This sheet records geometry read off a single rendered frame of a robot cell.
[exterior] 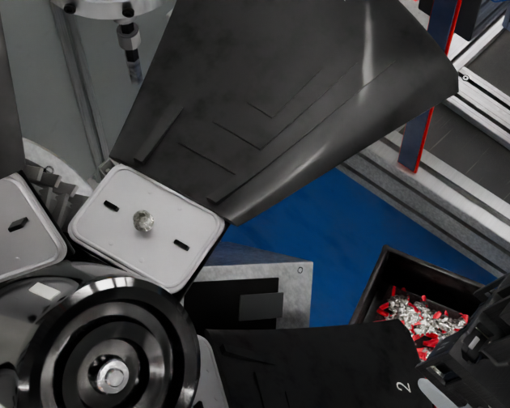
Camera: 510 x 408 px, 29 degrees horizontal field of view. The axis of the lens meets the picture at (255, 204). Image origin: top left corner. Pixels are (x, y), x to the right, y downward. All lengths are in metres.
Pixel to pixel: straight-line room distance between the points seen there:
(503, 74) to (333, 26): 1.32
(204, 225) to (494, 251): 0.51
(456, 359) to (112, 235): 0.23
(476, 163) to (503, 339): 1.32
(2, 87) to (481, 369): 0.32
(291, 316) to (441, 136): 1.11
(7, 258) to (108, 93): 1.32
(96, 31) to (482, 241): 0.92
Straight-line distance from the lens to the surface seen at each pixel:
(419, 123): 0.99
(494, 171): 1.88
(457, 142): 1.90
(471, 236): 1.08
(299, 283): 0.83
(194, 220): 0.64
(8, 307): 0.59
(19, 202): 0.57
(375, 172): 1.11
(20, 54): 1.65
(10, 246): 0.59
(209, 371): 0.70
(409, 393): 0.84
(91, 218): 0.65
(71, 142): 1.91
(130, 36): 0.47
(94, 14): 0.41
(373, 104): 0.70
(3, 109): 0.55
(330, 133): 0.67
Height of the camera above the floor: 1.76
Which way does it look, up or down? 60 degrees down
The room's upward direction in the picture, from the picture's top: 1 degrees counter-clockwise
